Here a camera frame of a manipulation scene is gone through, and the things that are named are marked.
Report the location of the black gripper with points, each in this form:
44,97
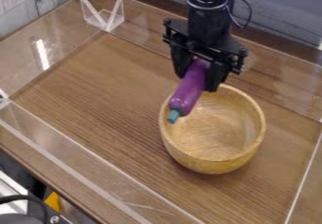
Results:
227,53

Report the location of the purple toy eggplant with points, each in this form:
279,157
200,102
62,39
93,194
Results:
189,91

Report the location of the brown wooden bowl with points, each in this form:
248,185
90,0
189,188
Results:
217,138

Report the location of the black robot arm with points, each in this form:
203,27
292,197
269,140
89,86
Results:
204,37

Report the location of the yellow warning sticker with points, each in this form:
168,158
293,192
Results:
53,201

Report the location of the clear acrylic corner bracket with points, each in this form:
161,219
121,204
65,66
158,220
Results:
105,19

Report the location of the clear acrylic barrier wall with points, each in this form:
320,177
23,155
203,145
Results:
81,97

